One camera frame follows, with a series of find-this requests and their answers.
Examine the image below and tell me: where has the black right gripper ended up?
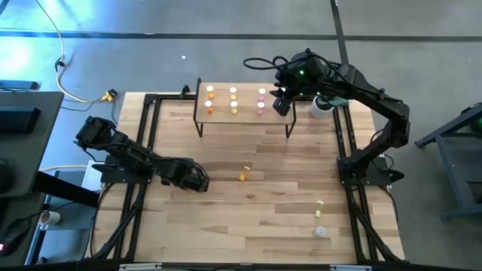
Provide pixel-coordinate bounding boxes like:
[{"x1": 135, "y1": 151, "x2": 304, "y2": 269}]
[{"x1": 272, "y1": 74, "x2": 302, "y2": 117}]

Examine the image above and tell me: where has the white cup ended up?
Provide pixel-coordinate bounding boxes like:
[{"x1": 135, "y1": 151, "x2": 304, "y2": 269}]
[
  {"x1": 309, "y1": 96, "x2": 336, "y2": 120},
  {"x1": 38, "y1": 210, "x2": 61, "y2": 231}
]

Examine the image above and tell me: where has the green snake plant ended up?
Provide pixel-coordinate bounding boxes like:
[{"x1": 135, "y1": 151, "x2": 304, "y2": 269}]
[{"x1": 318, "y1": 95, "x2": 351, "y2": 110}]

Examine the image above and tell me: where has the silver extrusion bar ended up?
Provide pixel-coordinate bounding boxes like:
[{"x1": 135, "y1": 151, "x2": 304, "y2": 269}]
[
  {"x1": 330, "y1": 264, "x2": 373, "y2": 271},
  {"x1": 119, "y1": 263, "x2": 163, "y2": 271}
]

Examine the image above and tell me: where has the dark grey desk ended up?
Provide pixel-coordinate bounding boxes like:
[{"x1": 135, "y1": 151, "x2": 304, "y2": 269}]
[{"x1": 0, "y1": 91, "x2": 65, "y2": 199}]

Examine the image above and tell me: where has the grey metal cart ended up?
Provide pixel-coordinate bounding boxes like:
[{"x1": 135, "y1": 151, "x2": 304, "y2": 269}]
[{"x1": 415, "y1": 103, "x2": 482, "y2": 221}]

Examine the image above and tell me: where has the black keyboard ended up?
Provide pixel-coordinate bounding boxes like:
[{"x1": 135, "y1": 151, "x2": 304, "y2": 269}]
[{"x1": 0, "y1": 106, "x2": 41, "y2": 135}]

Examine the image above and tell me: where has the black computer mouse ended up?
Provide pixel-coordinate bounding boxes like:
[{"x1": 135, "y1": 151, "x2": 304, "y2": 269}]
[{"x1": 0, "y1": 218, "x2": 32, "y2": 257}]

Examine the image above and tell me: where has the wooden shelf with black frame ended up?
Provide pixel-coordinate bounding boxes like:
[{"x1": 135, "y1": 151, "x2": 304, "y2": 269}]
[{"x1": 193, "y1": 78, "x2": 297, "y2": 139}]

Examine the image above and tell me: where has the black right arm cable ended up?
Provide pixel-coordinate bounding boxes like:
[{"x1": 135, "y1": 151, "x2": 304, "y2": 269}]
[{"x1": 243, "y1": 55, "x2": 298, "y2": 73}]

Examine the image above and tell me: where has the black aluminium rig frame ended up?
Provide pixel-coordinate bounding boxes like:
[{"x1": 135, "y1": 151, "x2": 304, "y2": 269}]
[{"x1": 88, "y1": 85, "x2": 406, "y2": 271}]

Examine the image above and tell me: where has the yellow cable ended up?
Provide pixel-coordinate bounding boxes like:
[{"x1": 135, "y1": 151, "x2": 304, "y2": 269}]
[{"x1": 35, "y1": 0, "x2": 116, "y2": 105}]

